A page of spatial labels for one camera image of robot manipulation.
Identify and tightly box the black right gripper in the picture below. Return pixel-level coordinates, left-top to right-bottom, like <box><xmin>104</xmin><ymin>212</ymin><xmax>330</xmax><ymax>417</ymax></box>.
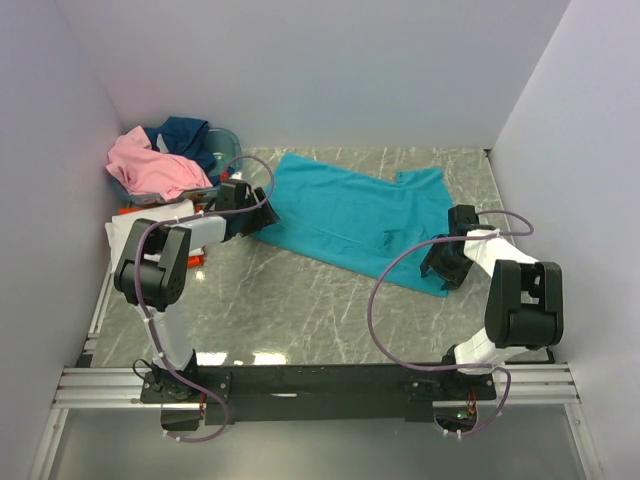
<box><xmin>420</xmin><ymin>234</ymin><xmax>475</xmax><ymax>291</ymax></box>

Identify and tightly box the aluminium frame rail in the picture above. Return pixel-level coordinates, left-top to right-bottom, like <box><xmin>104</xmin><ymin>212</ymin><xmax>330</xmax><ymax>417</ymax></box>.
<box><xmin>52</xmin><ymin>364</ymin><xmax>581</xmax><ymax>410</ymax></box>

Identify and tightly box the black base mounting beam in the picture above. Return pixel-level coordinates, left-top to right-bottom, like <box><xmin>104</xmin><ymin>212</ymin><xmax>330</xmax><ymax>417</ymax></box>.
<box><xmin>140</xmin><ymin>364</ymin><xmax>497</xmax><ymax>425</ymax></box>

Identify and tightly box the navy blue t shirt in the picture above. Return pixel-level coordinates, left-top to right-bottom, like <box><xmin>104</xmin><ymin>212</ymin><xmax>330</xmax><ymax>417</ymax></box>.
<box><xmin>143</xmin><ymin>116</ymin><xmax>217</xmax><ymax>173</ymax></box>

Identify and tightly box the blue plastic basket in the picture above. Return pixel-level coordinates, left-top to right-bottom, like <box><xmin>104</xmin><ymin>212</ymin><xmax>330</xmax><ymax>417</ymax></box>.
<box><xmin>107</xmin><ymin>127</ymin><xmax>242</xmax><ymax>206</ymax></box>

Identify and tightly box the folded orange t shirt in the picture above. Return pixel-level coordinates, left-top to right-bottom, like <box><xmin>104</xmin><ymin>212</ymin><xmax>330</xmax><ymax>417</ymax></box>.
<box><xmin>117</xmin><ymin>202</ymin><xmax>209</xmax><ymax>269</ymax></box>

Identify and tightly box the pink t shirt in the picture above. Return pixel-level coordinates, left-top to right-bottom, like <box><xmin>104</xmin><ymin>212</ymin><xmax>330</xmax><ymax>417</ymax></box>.
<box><xmin>106</xmin><ymin>126</ymin><xmax>213</xmax><ymax>201</ymax></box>

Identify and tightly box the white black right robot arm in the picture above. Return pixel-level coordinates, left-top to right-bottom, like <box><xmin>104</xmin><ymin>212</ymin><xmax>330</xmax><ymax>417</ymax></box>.
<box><xmin>420</xmin><ymin>205</ymin><xmax>564</xmax><ymax>399</ymax></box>

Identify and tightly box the folded white t shirt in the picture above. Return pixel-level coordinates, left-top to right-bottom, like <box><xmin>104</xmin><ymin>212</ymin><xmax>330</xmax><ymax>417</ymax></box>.
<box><xmin>104</xmin><ymin>199</ymin><xmax>209</xmax><ymax>276</ymax></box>

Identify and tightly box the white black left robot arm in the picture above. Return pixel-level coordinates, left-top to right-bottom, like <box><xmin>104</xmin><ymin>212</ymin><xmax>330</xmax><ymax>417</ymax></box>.
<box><xmin>114</xmin><ymin>179</ymin><xmax>279</xmax><ymax>402</ymax></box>

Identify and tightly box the teal t shirt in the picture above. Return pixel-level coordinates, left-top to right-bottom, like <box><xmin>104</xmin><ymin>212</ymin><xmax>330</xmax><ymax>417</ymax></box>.
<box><xmin>255</xmin><ymin>153</ymin><xmax>453</xmax><ymax>278</ymax></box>

